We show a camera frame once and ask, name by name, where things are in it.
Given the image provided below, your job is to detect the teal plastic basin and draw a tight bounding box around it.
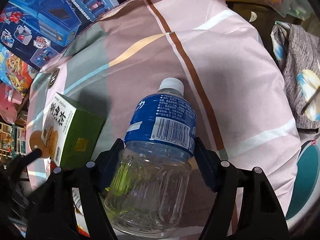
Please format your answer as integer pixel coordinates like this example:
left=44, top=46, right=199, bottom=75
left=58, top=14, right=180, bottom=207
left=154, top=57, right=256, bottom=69
left=285, top=140, right=320, bottom=228

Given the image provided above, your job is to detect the grey striped cloth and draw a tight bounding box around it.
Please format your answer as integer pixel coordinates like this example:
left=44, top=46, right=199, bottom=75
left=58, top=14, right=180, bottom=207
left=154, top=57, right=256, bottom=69
left=270, top=21, right=320, bottom=130

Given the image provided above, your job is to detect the blue toy box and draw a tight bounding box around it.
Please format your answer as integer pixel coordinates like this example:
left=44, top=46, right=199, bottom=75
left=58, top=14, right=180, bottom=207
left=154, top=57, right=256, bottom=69
left=0, top=0, right=120, bottom=71

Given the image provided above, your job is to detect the cartoon dog printed bag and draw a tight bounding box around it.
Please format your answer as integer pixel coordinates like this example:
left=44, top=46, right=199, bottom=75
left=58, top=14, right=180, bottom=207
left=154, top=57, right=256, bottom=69
left=0, top=44, right=38, bottom=98

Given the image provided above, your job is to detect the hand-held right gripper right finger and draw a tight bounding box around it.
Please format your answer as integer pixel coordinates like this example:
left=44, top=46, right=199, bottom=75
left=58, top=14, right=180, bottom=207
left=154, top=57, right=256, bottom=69
left=194, top=136, right=290, bottom=240

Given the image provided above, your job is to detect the pink plastic toy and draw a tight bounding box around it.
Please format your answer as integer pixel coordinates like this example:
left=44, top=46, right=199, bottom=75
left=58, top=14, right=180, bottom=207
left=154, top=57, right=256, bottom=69
left=0, top=84, right=23, bottom=123

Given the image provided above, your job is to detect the clear plastic bottle blue label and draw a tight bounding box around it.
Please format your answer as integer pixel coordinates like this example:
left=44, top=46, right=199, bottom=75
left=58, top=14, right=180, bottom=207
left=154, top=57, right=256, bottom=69
left=104, top=77, right=198, bottom=239

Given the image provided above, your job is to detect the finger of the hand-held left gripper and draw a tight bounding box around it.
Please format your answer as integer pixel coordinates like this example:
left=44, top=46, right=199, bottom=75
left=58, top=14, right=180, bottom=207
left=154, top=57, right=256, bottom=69
left=11, top=145, right=42, bottom=168

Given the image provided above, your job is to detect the pink striped quilt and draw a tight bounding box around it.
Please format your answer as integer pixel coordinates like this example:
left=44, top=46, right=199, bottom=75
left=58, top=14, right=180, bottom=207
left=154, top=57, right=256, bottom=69
left=26, top=0, right=302, bottom=240

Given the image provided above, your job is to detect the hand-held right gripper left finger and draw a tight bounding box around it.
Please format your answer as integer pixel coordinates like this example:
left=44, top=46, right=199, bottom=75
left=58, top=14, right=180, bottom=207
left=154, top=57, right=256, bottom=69
left=25, top=137, right=125, bottom=240

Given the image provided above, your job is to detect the green white biscuit box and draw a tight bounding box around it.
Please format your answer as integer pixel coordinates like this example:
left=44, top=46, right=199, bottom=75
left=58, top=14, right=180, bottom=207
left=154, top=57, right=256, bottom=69
left=28, top=92, right=106, bottom=170

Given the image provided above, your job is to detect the colourful toy box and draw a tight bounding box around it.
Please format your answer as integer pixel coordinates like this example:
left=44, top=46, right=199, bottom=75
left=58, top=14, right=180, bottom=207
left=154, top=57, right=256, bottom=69
left=0, top=121, right=28, bottom=160

